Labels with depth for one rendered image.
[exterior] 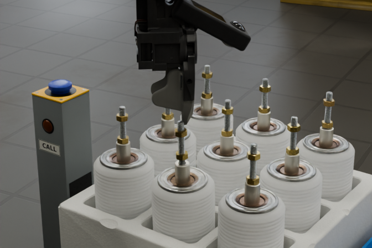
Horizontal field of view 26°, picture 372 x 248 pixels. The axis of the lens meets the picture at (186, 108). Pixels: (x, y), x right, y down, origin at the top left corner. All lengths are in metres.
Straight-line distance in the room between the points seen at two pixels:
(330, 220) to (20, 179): 0.78
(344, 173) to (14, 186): 0.76
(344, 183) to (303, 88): 0.98
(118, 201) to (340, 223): 0.35
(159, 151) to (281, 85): 1.02
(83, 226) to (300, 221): 0.34
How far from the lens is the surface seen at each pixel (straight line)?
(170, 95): 1.14
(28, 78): 2.39
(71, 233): 1.32
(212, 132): 1.42
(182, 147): 1.18
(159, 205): 1.19
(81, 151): 1.42
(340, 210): 1.30
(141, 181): 1.26
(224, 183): 1.28
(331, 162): 1.31
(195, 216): 1.19
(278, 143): 1.37
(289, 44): 2.67
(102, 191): 1.27
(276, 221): 1.14
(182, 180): 1.20
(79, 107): 1.39
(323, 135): 1.33
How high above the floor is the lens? 0.81
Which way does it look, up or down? 22 degrees down
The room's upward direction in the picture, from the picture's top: straight up
